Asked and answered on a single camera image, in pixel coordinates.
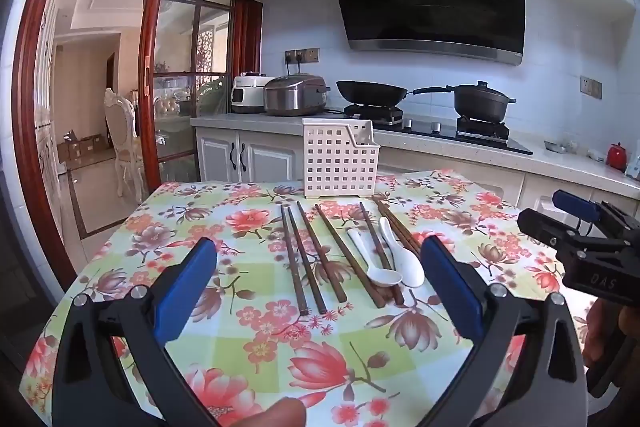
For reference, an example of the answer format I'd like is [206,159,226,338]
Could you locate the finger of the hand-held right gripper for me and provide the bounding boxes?
[517,209,583,254]
[552,190,608,224]

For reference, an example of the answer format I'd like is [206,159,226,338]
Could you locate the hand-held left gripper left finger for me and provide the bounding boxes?
[51,236,222,427]

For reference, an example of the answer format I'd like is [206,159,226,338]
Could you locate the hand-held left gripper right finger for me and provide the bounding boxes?
[421,234,589,427]

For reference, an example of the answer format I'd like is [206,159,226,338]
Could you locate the white ceramic spoon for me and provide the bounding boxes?
[347,228,403,286]
[378,217,426,289]

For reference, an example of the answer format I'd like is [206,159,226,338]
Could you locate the white perforated plastic basket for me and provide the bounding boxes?
[302,118,381,198]

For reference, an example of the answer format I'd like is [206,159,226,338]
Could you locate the person's right hand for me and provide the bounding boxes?
[584,302,621,360]

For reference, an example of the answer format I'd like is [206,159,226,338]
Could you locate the person's left hand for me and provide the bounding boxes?
[235,396,307,427]

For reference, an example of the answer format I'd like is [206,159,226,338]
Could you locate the small red kettle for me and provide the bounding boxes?
[607,142,629,170]

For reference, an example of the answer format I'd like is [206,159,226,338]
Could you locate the floral tablecloth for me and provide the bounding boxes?
[20,169,596,427]

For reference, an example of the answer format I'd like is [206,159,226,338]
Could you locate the black lidded pot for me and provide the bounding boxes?
[446,81,517,122]

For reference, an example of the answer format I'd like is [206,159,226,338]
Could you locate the black gas stove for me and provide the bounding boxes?
[325,104,533,156]

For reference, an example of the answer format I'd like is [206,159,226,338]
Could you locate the white ornate chair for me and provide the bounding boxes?
[103,88,146,198]

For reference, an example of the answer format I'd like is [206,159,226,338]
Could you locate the grey kitchen countertop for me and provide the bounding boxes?
[190,109,640,200]

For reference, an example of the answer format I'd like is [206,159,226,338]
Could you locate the cardboard boxes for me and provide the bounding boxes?
[57,131,113,162]

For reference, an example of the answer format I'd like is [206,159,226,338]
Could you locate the white pressure cooker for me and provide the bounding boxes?
[231,72,273,114]

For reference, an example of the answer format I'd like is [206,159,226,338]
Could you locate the black wok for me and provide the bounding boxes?
[336,80,453,105]

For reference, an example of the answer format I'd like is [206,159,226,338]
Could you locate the silver rice cooker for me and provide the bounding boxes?
[263,74,332,116]

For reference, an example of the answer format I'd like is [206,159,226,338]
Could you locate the glass sliding door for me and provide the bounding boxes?
[137,0,263,202]

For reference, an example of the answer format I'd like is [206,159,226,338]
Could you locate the red wooden door frame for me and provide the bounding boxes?
[12,0,263,293]

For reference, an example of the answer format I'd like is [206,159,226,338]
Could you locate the wall power outlet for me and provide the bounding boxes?
[285,48,320,64]

